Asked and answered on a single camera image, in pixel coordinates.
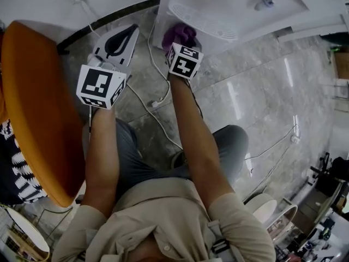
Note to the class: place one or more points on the brown cardboard box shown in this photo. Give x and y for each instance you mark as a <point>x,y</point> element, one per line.
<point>342,65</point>

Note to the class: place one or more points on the orange sofa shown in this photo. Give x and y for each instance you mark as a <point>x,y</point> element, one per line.
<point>35,105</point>

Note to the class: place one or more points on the black shoe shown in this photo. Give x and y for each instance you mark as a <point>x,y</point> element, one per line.
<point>178,160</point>

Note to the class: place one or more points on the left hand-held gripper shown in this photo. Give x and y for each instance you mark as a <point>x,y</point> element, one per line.
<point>95,83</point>

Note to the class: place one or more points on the person's right forearm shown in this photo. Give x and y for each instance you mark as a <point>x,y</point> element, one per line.
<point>196,146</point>

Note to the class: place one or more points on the black white striped pillow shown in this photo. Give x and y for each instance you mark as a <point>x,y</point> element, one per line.
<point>19,173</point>

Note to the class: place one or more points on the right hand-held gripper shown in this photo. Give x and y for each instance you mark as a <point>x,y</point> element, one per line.
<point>184,64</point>

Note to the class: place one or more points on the white water dispenser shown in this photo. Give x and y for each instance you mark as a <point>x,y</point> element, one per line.
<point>231,4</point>

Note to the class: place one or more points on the dark green bin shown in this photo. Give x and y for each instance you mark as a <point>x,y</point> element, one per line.
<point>336,41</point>

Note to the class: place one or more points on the person's beige shirt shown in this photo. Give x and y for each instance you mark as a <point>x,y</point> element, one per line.
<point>163,222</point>

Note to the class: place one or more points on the purple cloth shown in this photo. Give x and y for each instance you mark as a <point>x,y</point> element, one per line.
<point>178,34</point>

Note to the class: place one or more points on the person's grey trousers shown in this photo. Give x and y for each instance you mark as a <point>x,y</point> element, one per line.
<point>141,162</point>

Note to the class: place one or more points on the person's left forearm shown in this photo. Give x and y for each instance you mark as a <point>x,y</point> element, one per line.
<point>101,160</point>

